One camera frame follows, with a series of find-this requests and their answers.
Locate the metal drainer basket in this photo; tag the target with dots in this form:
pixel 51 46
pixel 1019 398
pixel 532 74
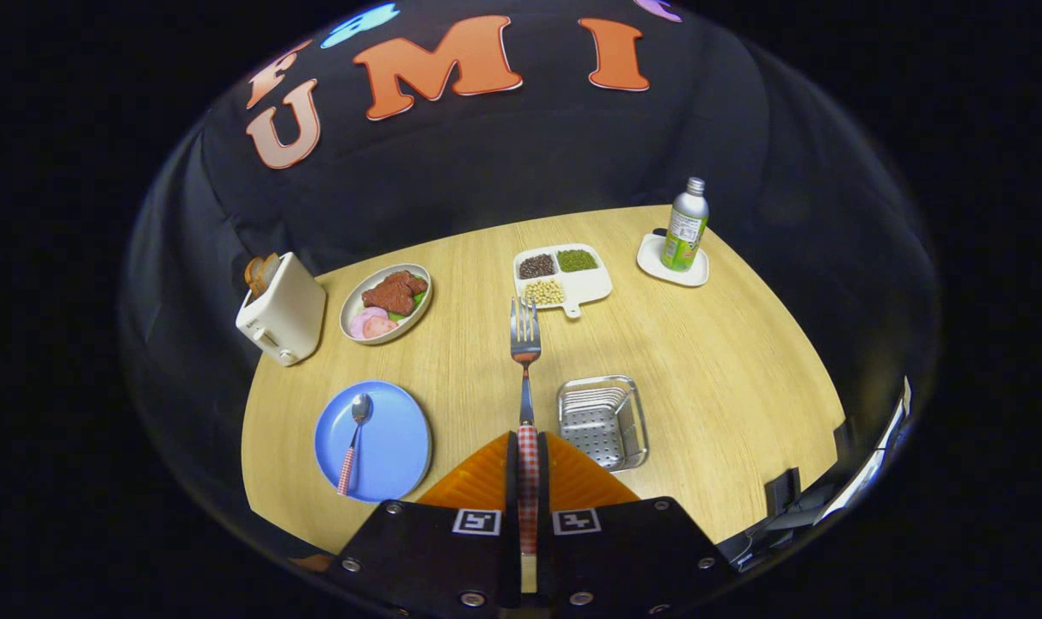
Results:
pixel 603 430

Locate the white toaster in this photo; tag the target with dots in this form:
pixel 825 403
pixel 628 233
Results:
pixel 285 314

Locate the black box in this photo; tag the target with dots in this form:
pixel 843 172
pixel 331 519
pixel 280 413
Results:
pixel 781 492

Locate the white panel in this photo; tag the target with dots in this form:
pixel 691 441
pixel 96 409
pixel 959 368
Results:
pixel 873 460

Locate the silver green drink bottle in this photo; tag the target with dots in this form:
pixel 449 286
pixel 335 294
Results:
pixel 684 232

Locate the oval grey food plate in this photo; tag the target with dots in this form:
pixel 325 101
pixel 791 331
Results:
pixel 353 331

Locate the light pink ham slice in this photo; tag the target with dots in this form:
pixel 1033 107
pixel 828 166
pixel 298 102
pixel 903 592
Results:
pixel 362 320

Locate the white divided dish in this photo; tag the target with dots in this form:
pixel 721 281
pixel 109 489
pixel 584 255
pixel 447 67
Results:
pixel 585 288

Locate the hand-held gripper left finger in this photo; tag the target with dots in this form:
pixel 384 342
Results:
pixel 511 490

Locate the blue round plate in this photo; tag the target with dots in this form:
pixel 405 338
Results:
pixel 392 447

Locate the yellow soybeans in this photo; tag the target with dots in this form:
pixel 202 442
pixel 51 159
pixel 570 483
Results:
pixel 544 292

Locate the green lettuce leaf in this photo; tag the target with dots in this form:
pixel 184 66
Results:
pixel 418 300

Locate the small white plate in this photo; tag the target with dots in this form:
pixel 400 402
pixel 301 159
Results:
pixel 654 262

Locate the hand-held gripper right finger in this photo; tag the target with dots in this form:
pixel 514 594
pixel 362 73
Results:
pixel 543 490

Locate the toasted bread slice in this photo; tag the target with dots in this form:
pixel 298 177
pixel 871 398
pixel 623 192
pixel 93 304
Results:
pixel 269 268
pixel 253 275

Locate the green mung beans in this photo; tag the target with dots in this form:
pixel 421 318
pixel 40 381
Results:
pixel 578 260

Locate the dark red beans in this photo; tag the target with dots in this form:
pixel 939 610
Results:
pixel 537 266

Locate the brown meat slice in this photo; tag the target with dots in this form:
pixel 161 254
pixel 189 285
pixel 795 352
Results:
pixel 388 298
pixel 411 281

